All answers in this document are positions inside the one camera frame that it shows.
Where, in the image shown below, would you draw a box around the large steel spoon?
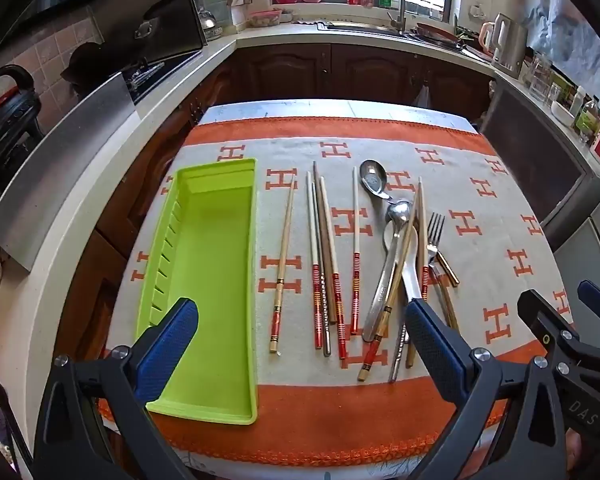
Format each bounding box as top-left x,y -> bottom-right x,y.
362,199 -> 415,343

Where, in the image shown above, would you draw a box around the pink bowl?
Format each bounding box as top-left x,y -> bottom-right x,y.
247,8 -> 284,29

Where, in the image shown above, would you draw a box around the steel teapot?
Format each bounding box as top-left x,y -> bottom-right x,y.
197,6 -> 224,41

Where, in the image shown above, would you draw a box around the steel chopstick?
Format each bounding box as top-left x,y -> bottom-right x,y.
389,325 -> 407,383
311,182 -> 332,358

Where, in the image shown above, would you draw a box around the bamboo chopstick with dark band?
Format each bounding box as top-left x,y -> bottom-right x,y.
268,174 -> 297,356

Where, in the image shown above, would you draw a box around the dark wooden base cabinets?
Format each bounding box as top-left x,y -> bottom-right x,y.
55,42 -> 496,361

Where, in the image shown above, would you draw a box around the dark glass front appliance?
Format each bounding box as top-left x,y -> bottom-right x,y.
482,80 -> 600,252

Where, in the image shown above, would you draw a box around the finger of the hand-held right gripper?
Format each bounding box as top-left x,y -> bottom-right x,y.
517,289 -> 600,361
578,281 -> 600,333

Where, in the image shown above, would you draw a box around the green plastic utensil tray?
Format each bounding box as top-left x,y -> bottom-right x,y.
136,157 -> 259,426

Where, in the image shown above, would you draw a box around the steel kitchen sink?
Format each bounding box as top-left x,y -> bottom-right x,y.
317,20 -> 412,37

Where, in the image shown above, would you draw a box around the white kitchen countertop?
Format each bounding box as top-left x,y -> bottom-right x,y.
0,19 -> 600,401

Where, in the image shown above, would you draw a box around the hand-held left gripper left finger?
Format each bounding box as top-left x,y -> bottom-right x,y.
32,298 -> 201,480

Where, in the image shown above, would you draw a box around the black gas stove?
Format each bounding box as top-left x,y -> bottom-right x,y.
124,61 -> 167,106

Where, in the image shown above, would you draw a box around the stainless steel splash panel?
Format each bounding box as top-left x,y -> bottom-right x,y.
0,72 -> 136,273

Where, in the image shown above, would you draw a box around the clear glass containers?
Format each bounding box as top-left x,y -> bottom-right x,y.
525,50 -> 554,104

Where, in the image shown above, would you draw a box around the steel sink faucet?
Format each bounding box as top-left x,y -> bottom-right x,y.
384,0 -> 409,34

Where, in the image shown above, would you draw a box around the red frying pan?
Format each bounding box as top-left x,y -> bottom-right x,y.
412,22 -> 462,44

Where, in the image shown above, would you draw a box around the orange and cream printed blanket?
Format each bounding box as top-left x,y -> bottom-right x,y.
97,117 -> 576,466

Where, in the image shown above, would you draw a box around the black rice cooker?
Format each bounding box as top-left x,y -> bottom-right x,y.
0,65 -> 43,196

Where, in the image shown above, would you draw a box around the white ceramic spoon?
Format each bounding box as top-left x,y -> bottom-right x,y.
382,220 -> 423,306

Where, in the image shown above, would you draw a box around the steel electric kettle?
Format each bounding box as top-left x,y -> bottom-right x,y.
490,12 -> 529,79

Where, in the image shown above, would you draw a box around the stainless range hood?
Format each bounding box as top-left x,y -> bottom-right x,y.
87,0 -> 206,68

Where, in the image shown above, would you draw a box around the short-handled steel spoon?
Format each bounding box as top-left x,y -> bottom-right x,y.
359,159 -> 396,201

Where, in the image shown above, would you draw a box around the steel spoon gold handle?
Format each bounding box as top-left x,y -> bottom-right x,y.
356,192 -> 419,382

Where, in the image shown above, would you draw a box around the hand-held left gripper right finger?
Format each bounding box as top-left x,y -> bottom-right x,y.
404,299 -> 577,480

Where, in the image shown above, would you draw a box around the black wok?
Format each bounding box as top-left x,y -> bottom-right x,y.
61,41 -> 107,97

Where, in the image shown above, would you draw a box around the steel fork with wooden handle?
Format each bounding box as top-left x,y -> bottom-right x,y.
426,212 -> 461,333

